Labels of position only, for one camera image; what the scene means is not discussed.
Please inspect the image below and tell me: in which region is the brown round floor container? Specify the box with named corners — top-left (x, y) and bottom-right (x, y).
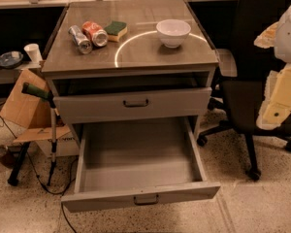
top-left (0, 145), bottom-right (16, 168)

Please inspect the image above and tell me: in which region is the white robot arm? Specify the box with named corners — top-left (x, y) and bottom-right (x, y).
top-left (254, 5), bottom-right (291, 130)

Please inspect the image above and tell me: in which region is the brown cardboard box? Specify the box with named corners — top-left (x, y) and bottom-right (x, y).
top-left (0, 69), bottom-right (72, 144)

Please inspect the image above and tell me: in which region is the dark blue plate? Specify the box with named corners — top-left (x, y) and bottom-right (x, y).
top-left (0, 51), bottom-right (23, 69)

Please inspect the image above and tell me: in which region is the green handled tripod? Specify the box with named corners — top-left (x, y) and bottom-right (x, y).
top-left (8, 82), bottom-right (57, 188)

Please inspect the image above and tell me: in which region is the green yellow sponge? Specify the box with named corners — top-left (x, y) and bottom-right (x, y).
top-left (105, 21), bottom-right (127, 42)

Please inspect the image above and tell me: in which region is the low side shelf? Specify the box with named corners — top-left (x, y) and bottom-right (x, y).
top-left (0, 62), bottom-right (41, 84)

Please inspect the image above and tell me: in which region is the grey drawer cabinet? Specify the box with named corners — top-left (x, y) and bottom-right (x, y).
top-left (43, 0), bottom-right (217, 140)

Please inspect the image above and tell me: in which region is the open middle drawer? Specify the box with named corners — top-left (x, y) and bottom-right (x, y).
top-left (62, 117), bottom-right (220, 213)

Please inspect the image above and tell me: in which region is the black floor cable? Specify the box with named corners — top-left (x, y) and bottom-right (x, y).
top-left (0, 101), bottom-right (79, 233)

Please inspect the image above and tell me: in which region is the upper grey drawer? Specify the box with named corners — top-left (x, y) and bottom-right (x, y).
top-left (54, 87), bottom-right (210, 124)

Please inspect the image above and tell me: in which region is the white paper cup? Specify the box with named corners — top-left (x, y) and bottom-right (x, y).
top-left (24, 44), bottom-right (43, 63)

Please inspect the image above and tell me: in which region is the red coke can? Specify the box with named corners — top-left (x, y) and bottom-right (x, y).
top-left (82, 21), bottom-right (108, 48)

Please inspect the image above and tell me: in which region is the black office chair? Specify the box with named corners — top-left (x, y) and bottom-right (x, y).
top-left (197, 0), bottom-right (291, 180)

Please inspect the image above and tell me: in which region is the silver blue soda can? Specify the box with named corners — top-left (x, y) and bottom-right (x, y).
top-left (68, 25), bottom-right (92, 54)

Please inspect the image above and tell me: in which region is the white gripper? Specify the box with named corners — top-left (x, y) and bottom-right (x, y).
top-left (256, 64), bottom-right (291, 130)

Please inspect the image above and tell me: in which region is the white bowl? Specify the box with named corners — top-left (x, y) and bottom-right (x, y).
top-left (156, 19), bottom-right (191, 49)

